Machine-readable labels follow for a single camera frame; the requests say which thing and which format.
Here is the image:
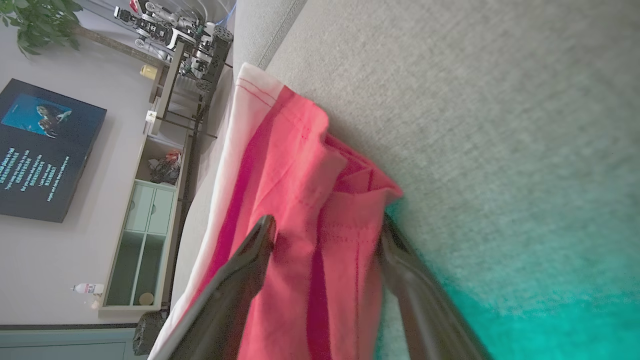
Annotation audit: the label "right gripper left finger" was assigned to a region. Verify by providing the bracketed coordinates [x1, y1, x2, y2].
[167, 214, 277, 360]

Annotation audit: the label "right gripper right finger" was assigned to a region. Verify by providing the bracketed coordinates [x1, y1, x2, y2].
[376, 214, 493, 360]

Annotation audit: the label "red shorts with white stripe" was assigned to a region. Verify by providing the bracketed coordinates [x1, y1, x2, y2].
[148, 62, 404, 360]

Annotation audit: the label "long low TV cabinet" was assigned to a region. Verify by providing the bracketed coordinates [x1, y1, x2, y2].
[98, 134, 195, 313]

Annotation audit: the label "dark bag in cabinet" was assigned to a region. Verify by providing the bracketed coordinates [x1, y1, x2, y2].
[149, 150, 182, 186]

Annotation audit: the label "grey-green low panel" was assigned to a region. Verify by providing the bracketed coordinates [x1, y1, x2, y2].
[0, 325, 138, 360]

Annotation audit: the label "round coffee table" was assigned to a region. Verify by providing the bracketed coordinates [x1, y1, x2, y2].
[148, 40, 221, 140]

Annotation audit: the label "grey ottoman cushion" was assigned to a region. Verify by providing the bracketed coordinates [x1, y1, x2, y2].
[170, 0, 640, 360]

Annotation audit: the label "large grey sofa seat cushion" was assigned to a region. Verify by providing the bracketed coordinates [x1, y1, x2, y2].
[232, 0, 307, 71]

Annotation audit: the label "white wheeled robot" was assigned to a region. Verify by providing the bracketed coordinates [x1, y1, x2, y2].
[114, 0, 234, 93]

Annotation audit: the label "potted green tree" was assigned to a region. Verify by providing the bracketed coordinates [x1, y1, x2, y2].
[0, 0, 173, 68]

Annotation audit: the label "wall television screen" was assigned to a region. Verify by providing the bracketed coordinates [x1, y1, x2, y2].
[0, 78, 108, 224]

